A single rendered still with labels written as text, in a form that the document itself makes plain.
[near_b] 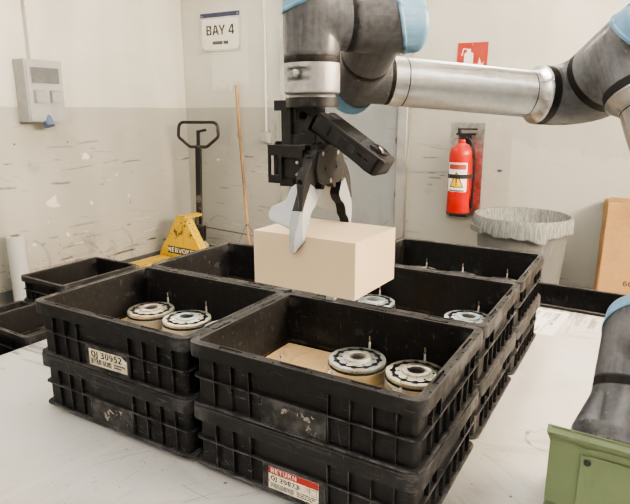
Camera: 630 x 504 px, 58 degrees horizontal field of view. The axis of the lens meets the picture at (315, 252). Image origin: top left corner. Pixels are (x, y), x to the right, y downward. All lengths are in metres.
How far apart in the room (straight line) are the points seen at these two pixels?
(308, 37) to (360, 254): 0.28
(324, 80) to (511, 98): 0.35
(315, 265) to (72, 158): 3.94
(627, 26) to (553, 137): 2.97
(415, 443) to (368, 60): 0.52
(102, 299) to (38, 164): 3.18
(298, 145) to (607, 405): 0.56
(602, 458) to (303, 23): 0.69
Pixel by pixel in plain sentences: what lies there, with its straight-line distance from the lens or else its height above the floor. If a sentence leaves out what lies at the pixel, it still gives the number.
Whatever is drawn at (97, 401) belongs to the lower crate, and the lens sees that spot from 1.18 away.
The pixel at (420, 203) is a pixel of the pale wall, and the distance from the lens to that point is 4.17.
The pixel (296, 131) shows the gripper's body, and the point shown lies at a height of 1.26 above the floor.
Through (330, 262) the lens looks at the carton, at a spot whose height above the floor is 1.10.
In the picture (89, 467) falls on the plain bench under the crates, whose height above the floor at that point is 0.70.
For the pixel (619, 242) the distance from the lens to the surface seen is 3.73.
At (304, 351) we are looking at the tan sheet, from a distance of 1.13.
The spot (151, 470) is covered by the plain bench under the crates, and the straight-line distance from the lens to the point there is 1.06.
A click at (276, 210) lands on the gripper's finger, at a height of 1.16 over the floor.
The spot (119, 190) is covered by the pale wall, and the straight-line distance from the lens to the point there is 4.87.
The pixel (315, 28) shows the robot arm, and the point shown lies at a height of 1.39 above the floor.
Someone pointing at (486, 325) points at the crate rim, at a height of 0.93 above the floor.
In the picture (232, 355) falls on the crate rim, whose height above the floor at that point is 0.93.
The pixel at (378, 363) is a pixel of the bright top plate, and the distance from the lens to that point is 1.01.
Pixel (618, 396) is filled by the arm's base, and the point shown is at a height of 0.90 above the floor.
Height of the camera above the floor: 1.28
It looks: 14 degrees down
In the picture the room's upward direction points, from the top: straight up
